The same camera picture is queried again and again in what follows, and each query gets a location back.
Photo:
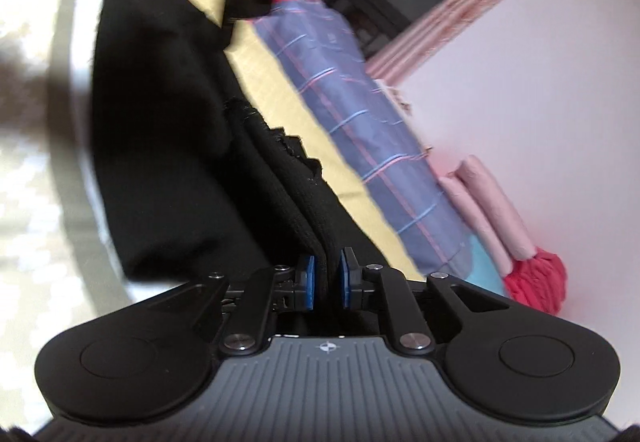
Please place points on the yellow quilted blanket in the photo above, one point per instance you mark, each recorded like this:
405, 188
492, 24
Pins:
280, 87

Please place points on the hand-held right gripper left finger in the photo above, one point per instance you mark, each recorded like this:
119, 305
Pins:
309, 282

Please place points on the teal grey quilt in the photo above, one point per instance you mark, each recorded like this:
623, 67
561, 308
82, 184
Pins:
482, 272

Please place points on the pink striped curtain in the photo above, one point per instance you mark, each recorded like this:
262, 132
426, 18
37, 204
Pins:
470, 7

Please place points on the beige crumpled cloth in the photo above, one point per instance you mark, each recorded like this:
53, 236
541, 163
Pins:
395, 94

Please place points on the black pants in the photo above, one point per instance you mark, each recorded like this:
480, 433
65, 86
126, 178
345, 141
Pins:
165, 147

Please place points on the red folded cloth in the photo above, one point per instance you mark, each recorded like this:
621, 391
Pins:
537, 282

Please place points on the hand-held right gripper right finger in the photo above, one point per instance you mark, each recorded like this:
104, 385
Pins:
346, 279

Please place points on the blue plaid quilt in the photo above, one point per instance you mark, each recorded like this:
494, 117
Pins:
360, 122

